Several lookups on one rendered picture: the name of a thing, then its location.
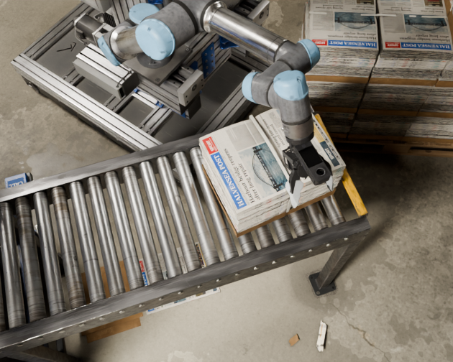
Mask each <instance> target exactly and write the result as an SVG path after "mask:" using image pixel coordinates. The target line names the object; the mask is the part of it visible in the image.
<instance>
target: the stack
mask: <svg viewBox="0 0 453 362"><path fill-rule="evenodd" d="M304 39H309V40H311V41H313V42H314V43H315V44H316V45H317V47H318V48H319V51H320V56H321V57H320V60H319V62H318V63H317V64H316V65H315V66H314V67H313V68H312V69H311V71H309V72H307V73H306V74H305V75H325V76H344V77H358V78H368V77H369V76H371V78H402V79H416V80H436V79H439V80H440V81H453V42H452V36H451V32H450V28H449V22H448V18H447V11H446V7H445V4H444V0H308V2H306V3H305V9H304ZM306 83H307V85H308V94H309V100H310V104H311V106H323V107H343V108H357V107H358V105H359V109H380V110H397V111H418V110H419V111H422V112H439V113H453V88H447V87H435V85H434V86H424V85H390V84H372V83H368V82H367V83H336V82H320V81H306ZM359 109H358V110H359ZM315 114H319V115H320V117H321V120H322V121H323V123H324V125H325V127H326V130H327V131H328V133H336V134H347V132H349V134H364V135H381V136H409V137H421V138H432V139H453V119H450V118H437V117H423V116H396V115H380V114H363V113H357V112H356V113H341V112H322V111H314V115H315ZM331 140H332V141H333V142H338V143H352V144H379V145H382V146H381V148H379V147H352V146H339V145H335V147H336V149H337V151H338V152H360V153H374V154H400V155H413V156H427V157H453V152H446V151H433V150H419V149H410V148H411V147H433V148H447V149H453V144H450V143H436V142H422V141H398V140H382V139H348V138H347V137H346V138H339V137H331Z"/></svg>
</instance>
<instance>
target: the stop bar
mask: <svg viewBox="0 0 453 362"><path fill-rule="evenodd" d="M314 116H315V118H316V120H317V121H318V122H319V124H320V125H321V127H322V129H323V130H324V132H325V133H326V135H327V136H328V138H329V139H330V141H331V142H332V144H333V145H334V143H333V141H332V140H331V137H330V136H329V133H328V131H327V130H326V127H325V125H324V123H323V121H322V120H321V117H320V115H319V114H315V115H314ZM334 147H335V146H334ZM335 149H336V147H335ZM343 172H344V174H343V175H342V178H341V180H342V183H343V185H344V187H345V189H346V191H347V193H348V195H349V197H350V199H351V201H352V203H353V205H354V207H355V209H356V211H357V214H358V216H359V217H360V218H362V217H365V216H367V215H368V212H367V209H366V207H365V205H364V203H363V201H362V199H361V197H360V195H359V193H358V191H357V189H356V187H355V186H354V183H353V181H352V179H351V177H350V176H349V173H348V171H347V169H346V168H345V169H344V171H343Z"/></svg>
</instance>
